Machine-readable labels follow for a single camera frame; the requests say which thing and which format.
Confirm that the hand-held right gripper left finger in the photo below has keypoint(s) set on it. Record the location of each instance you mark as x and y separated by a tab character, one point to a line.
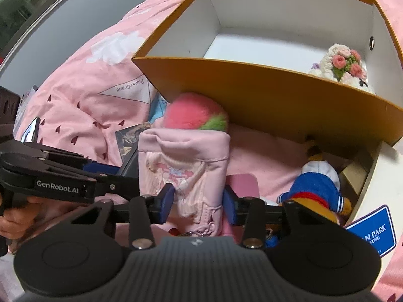
165	203

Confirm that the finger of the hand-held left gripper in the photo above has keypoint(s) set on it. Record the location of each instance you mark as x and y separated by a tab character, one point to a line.
119	186
104	167

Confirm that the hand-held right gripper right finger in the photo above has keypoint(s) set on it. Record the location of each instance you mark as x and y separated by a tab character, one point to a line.
231	207

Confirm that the pink fabric pouch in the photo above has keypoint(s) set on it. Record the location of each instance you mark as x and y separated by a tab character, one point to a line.
189	163

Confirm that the pink and green plush ball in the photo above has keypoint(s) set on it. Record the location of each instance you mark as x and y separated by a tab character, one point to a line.
189	113

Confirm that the orange cardboard box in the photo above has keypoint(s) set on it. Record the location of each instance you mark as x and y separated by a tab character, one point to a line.
252	94

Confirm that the person's left hand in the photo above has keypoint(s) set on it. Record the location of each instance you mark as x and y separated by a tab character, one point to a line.
19	221

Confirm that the illustrated picture tin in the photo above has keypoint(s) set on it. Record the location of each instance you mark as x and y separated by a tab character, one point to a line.
129	138

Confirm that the dark smartphone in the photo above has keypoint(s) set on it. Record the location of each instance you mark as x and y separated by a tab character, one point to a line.
31	132

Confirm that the duck plush toy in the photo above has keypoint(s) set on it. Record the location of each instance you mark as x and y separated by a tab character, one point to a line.
314	185

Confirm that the small gold box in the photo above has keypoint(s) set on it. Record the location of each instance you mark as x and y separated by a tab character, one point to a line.
355	176

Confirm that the white box with blue label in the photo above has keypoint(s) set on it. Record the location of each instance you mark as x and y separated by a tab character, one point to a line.
387	176

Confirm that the window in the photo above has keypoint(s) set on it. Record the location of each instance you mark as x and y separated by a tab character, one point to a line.
19	6

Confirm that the crochet flower bouquet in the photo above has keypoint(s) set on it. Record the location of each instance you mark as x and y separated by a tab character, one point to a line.
341	64

